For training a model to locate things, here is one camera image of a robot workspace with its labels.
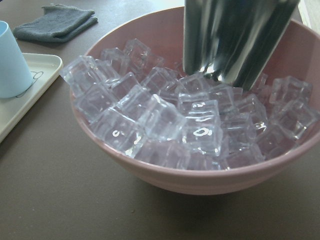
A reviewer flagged pink bowl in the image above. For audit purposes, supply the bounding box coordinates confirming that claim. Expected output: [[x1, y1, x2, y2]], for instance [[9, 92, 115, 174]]
[[73, 7, 320, 195]]

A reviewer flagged grey folded cloth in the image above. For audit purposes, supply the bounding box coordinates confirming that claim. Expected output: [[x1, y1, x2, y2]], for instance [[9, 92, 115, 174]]
[[12, 4, 98, 43]]

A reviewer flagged white rectangular tray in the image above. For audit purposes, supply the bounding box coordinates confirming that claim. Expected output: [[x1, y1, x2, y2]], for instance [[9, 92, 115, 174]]
[[0, 53, 63, 141]]

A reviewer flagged metal ice scoop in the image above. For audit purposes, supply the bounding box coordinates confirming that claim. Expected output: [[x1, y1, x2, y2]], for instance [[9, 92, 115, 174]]
[[182, 0, 299, 91]]

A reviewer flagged light blue cup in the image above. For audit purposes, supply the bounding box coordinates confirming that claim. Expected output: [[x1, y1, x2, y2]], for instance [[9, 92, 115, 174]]
[[0, 21, 33, 99]]

